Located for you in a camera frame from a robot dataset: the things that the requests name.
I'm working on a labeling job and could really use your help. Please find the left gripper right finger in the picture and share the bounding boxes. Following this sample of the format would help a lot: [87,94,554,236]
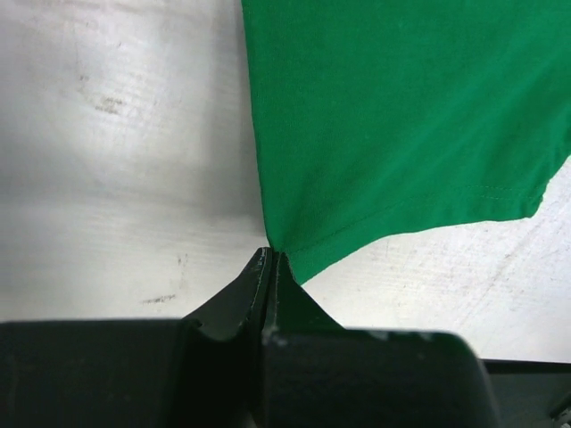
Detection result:
[261,256,491,427]

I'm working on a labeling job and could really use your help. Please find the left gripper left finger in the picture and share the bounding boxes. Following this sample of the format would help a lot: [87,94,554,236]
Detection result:
[180,248,273,427]

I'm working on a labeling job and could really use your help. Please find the green t shirt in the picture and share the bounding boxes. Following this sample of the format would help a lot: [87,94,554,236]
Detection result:
[242,1,570,283]

